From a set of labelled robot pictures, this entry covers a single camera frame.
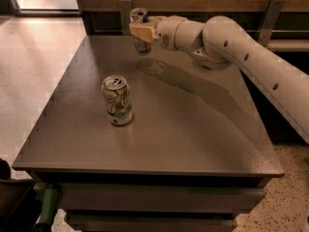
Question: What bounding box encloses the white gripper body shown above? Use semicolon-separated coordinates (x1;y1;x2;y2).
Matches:
156;15;186;51

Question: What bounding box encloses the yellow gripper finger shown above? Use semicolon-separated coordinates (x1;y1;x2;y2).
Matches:
129;23;157;43
149;15;167;23

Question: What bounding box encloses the silver blue redbull can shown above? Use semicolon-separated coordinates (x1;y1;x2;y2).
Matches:
130;8;152;55

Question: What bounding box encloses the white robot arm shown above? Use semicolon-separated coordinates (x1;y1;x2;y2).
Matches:
129;14;309;142

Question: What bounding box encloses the green black robot base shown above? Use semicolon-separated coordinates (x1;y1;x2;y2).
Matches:
0;159;62;232

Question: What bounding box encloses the white green soda can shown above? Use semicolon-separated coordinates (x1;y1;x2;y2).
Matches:
101;74;133;126

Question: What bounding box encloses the grey drawer cabinet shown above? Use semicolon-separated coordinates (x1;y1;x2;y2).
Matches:
14;36;284;232

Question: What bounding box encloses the wooden bench with metal brackets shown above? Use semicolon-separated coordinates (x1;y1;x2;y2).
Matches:
76;0;309;51

